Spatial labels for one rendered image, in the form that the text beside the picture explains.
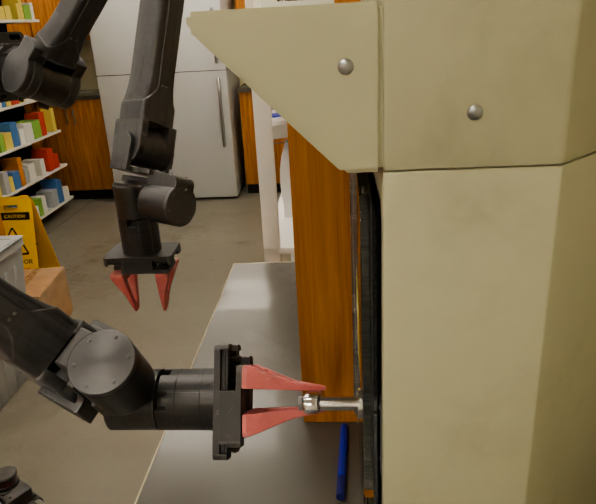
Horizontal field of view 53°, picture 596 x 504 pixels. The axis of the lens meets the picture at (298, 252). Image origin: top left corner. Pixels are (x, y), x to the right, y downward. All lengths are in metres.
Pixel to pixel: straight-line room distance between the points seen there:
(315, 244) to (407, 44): 0.46
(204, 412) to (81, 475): 1.90
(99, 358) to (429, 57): 0.34
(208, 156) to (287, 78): 5.12
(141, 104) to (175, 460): 0.50
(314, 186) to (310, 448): 0.37
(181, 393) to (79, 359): 0.10
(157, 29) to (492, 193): 0.63
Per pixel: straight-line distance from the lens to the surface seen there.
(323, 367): 0.88
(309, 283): 0.81
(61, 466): 2.52
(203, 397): 0.56
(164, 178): 0.84
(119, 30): 5.55
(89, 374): 0.52
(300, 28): 0.37
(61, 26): 1.10
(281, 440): 0.90
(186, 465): 0.88
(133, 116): 0.89
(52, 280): 3.44
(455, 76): 0.38
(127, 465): 2.43
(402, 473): 0.50
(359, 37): 0.37
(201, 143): 5.48
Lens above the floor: 1.50
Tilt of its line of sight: 21 degrees down
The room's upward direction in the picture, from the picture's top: 3 degrees counter-clockwise
